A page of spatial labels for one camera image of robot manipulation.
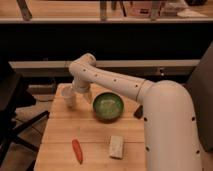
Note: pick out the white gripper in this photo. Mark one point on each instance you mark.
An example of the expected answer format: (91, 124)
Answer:
(83, 87)

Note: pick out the green ceramic bowl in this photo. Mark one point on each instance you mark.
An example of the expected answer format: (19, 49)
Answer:
(108, 106)

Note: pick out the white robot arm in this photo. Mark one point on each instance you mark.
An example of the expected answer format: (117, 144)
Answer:
(170, 127)

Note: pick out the orange carrot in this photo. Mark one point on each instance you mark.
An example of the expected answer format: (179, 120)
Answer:
(77, 150)

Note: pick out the black rectangular block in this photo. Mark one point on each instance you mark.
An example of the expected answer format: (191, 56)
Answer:
(139, 112)

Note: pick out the white sponge block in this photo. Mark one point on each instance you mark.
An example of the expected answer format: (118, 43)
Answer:
(116, 147)

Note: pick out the black office chair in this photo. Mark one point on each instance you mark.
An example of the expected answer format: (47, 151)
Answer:
(14, 94)

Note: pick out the grey box at right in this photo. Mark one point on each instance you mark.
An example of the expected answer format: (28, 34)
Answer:
(200, 87)

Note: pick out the long grey metal rail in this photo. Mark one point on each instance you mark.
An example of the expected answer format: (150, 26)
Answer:
(139, 68)

